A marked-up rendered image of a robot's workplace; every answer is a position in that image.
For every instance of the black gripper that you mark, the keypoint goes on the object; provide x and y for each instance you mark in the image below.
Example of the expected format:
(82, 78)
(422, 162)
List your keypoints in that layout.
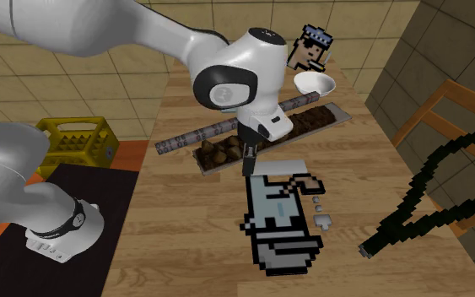
(247, 138)

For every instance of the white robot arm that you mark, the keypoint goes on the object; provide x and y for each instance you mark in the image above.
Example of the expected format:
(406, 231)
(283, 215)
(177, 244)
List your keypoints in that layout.
(97, 29)

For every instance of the white flat slab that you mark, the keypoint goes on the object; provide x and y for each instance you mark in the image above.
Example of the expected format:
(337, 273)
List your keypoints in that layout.
(286, 166)

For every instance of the grey ruler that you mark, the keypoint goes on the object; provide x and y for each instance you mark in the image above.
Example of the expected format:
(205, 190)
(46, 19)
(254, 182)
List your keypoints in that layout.
(187, 138)

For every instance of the grey tray with brown lumps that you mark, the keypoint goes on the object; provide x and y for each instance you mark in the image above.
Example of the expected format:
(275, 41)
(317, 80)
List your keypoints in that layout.
(311, 117)

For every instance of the grey pixelated flat figure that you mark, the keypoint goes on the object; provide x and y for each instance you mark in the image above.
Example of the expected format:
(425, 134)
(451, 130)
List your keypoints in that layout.
(276, 205)

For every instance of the white bowl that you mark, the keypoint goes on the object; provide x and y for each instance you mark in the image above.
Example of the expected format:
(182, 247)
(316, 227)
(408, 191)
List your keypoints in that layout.
(317, 84)

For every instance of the pixelated head figure with cap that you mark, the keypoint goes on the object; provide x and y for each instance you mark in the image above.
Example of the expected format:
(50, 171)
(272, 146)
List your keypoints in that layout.
(307, 49)

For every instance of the yellow plastic crate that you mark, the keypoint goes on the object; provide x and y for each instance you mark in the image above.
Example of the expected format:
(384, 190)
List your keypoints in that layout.
(97, 142)

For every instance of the black pixelated loop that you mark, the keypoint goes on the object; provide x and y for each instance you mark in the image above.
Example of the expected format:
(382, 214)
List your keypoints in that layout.
(401, 222)

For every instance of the wooden chair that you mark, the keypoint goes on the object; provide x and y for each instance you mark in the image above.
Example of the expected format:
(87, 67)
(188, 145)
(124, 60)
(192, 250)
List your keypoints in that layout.
(451, 92)

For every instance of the black robot stand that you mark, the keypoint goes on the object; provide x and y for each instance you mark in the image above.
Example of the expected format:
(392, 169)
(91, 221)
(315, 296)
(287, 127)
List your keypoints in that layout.
(56, 271)

